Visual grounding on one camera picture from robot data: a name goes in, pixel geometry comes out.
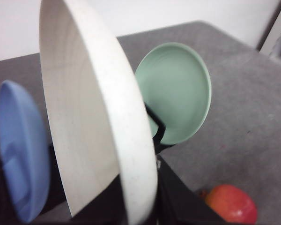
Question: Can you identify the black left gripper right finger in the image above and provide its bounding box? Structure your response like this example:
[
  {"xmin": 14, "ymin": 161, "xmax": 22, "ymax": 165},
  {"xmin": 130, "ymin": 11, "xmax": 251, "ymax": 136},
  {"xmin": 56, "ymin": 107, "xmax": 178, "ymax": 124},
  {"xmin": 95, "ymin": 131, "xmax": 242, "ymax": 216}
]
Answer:
[{"xmin": 154, "ymin": 156, "xmax": 227, "ymax": 225}]

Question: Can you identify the red pomegranate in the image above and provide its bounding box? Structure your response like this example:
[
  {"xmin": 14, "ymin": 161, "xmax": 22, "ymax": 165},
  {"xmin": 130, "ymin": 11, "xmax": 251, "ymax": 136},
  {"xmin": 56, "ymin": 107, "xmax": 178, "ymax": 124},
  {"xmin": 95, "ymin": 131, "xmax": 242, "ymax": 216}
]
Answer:
[{"xmin": 201, "ymin": 184, "xmax": 258, "ymax": 224}]

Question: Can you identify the white plate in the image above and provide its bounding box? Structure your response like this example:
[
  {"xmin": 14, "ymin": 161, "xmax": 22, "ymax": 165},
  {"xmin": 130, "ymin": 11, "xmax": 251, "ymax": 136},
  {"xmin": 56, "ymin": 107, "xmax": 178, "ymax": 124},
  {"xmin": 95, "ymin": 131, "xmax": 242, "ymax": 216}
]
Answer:
[{"xmin": 39, "ymin": 0, "xmax": 157, "ymax": 225}]

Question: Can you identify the blue plate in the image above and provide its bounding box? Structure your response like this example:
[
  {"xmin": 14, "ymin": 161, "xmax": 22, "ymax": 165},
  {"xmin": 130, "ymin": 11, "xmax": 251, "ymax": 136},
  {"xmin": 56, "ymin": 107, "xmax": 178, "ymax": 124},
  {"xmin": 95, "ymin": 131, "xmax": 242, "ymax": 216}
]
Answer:
[{"xmin": 0, "ymin": 81, "xmax": 50, "ymax": 223}]

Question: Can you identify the green plate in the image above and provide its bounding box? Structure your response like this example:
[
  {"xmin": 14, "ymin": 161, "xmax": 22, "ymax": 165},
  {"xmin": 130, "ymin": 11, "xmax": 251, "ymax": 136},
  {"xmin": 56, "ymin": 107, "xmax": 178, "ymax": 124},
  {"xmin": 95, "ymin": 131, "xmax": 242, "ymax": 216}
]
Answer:
[{"xmin": 136, "ymin": 43, "xmax": 211, "ymax": 144}]

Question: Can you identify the black dish rack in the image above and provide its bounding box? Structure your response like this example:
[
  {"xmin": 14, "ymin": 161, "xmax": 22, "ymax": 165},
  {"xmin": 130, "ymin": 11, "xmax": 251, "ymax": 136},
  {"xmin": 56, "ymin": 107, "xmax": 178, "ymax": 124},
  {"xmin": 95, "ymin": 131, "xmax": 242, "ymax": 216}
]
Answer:
[{"xmin": 47, "ymin": 104, "xmax": 176, "ymax": 225}]

